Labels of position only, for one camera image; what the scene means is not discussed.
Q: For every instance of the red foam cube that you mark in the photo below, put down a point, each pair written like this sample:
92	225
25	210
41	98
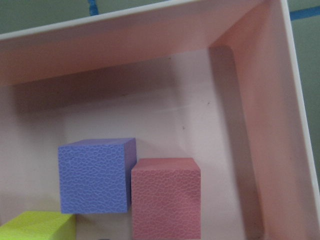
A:
166	199

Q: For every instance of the purple foam cube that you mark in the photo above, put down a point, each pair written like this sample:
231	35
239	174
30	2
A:
95	175

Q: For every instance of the pink plastic bin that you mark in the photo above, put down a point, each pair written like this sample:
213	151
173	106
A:
212	80

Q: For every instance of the yellow foam cube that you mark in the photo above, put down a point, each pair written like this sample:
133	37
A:
40	225

